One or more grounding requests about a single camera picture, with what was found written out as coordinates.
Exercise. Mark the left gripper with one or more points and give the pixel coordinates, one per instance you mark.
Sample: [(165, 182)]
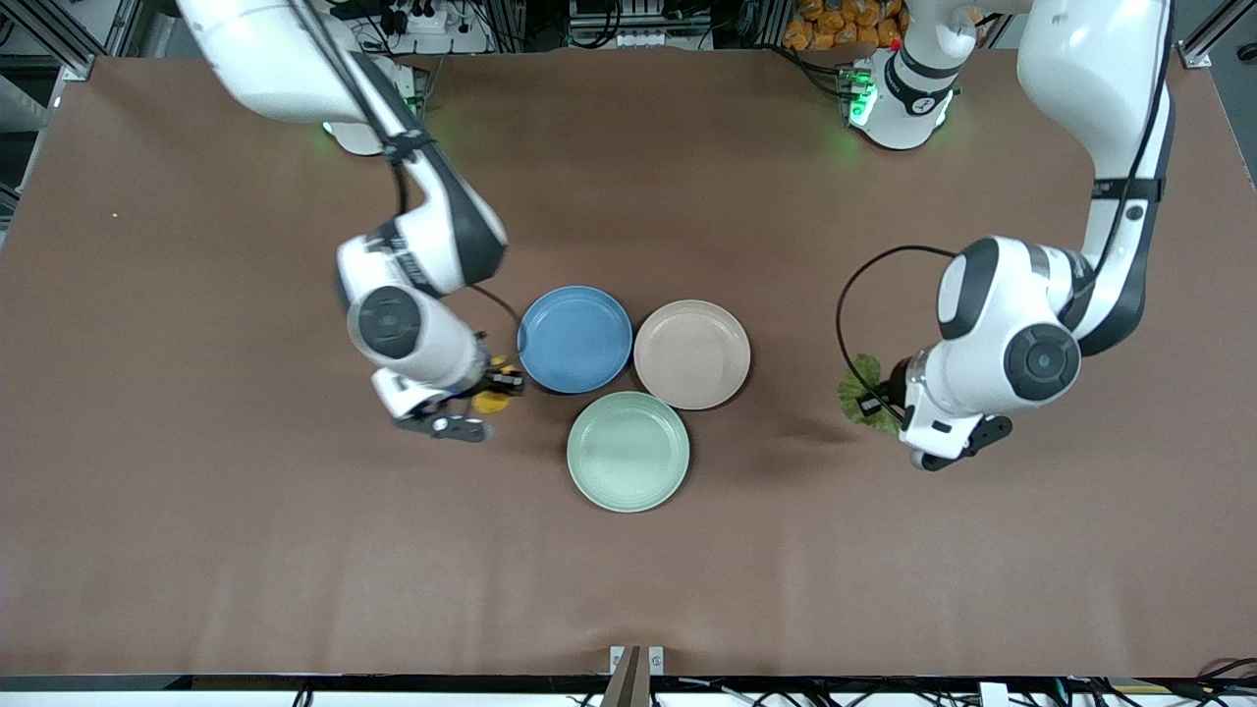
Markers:
[(896, 378)]

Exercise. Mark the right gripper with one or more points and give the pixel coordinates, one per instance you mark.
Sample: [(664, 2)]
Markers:
[(490, 377)]

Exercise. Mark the yellow lemon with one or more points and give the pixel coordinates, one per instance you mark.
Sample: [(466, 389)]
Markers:
[(489, 402)]

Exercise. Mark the green lettuce leaf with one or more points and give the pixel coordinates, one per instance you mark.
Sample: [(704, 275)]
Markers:
[(856, 381)]

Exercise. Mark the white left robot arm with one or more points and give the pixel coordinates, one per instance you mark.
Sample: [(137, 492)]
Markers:
[(1090, 69)]

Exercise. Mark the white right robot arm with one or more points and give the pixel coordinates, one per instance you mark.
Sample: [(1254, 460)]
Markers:
[(265, 59)]

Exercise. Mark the blue plate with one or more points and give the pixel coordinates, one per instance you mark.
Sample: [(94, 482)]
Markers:
[(574, 339)]

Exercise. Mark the mint green plate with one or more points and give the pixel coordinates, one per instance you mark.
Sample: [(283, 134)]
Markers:
[(628, 452)]

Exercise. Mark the beige plate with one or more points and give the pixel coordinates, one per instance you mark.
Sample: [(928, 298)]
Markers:
[(692, 353)]

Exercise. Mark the table cover sheet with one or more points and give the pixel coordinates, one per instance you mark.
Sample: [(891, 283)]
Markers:
[(196, 540)]

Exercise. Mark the white power strip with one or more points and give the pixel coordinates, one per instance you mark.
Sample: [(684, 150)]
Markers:
[(432, 25)]

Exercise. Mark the pile of orange items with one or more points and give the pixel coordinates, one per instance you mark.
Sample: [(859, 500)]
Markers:
[(845, 22)]

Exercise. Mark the metal mount bracket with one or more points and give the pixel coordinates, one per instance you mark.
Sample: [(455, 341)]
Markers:
[(636, 678)]

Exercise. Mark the aluminium frame profile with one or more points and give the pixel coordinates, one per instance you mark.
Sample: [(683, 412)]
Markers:
[(1213, 34), (79, 39)]

